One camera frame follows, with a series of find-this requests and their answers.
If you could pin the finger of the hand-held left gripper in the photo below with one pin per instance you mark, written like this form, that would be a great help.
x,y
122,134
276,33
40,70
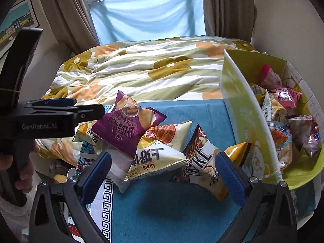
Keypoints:
x,y
53,102
88,114

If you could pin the yellow white snack packet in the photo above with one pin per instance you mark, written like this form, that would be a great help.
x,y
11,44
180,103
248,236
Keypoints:
x,y
274,106

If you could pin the green cardboard box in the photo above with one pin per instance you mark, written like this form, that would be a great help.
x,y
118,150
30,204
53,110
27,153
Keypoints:
x,y
240,98

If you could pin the patterned paper bag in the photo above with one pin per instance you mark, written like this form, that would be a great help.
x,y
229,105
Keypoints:
x,y
105,207

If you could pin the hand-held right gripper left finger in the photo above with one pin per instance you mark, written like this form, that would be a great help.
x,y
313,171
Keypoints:
x,y
96,176

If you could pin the floral blanket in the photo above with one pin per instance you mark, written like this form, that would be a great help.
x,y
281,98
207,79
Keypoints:
x,y
141,65

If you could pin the blue patterned tablecloth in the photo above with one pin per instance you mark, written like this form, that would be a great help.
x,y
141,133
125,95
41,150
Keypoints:
x,y
162,207

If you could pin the brown curtain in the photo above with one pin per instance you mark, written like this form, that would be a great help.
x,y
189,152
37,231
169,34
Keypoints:
x,y
227,7
70,12

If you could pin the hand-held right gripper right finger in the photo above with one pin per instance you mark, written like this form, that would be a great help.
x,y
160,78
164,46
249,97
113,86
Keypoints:
x,y
229,178

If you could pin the white snack packet dark lettering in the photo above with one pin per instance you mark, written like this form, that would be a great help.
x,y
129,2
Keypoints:
x,y
154,160

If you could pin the person's left forearm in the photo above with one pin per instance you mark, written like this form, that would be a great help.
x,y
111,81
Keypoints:
x,y
10,215

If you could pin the cream yellow snack packet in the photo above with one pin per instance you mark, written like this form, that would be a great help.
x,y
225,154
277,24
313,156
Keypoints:
x,y
84,133

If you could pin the mauve foil snack packet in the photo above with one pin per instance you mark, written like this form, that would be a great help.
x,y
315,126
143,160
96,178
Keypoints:
x,y
303,134

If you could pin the light blue cloth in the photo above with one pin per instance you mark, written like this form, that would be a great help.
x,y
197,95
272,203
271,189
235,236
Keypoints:
x,y
146,15

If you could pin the dark brown snack packet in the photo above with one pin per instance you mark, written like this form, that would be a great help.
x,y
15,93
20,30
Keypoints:
x,y
200,157

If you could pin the purple snack packet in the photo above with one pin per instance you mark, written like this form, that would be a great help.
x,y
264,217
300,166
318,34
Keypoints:
x,y
119,129

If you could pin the framed wall poster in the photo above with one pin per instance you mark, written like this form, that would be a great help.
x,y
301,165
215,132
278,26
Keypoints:
x,y
17,27

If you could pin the person's left hand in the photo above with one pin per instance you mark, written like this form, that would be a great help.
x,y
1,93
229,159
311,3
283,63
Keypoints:
x,y
27,179

